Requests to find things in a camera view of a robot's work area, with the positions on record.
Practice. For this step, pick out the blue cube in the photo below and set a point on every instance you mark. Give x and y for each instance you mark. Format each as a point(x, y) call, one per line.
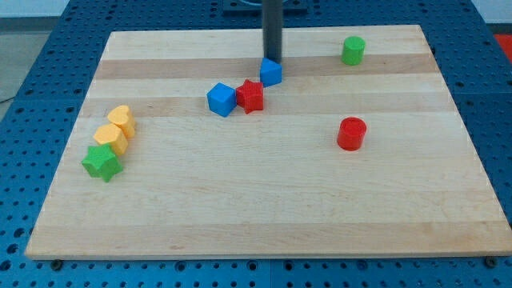
point(221, 99)

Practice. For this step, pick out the red star block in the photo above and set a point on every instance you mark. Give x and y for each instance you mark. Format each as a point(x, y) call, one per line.
point(250, 96)

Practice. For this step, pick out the green star block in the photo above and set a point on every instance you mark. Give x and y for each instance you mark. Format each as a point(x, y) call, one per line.
point(102, 162)

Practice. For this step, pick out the blue triangular block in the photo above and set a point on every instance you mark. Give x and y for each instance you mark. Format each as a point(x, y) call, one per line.
point(270, 72)

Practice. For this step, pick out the wooden board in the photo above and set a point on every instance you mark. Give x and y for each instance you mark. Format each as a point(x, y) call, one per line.
point(273, 183)

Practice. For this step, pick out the red cylinder block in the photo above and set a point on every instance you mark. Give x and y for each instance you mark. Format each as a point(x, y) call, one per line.
point(351, 133)

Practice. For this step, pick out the green cylinder block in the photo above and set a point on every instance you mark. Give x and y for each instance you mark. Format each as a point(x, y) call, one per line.
point(353, 50)

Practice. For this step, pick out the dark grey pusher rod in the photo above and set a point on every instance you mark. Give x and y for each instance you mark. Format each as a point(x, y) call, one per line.
point(272, 23)

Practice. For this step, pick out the yellow heart block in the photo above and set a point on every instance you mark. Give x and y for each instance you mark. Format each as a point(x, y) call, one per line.
point(123, 118)

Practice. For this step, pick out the yellow hexagon block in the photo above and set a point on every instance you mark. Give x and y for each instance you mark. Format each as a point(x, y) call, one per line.
point(112, 135)

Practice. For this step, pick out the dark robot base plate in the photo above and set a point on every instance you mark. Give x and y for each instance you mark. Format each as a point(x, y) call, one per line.
point(239, 7)

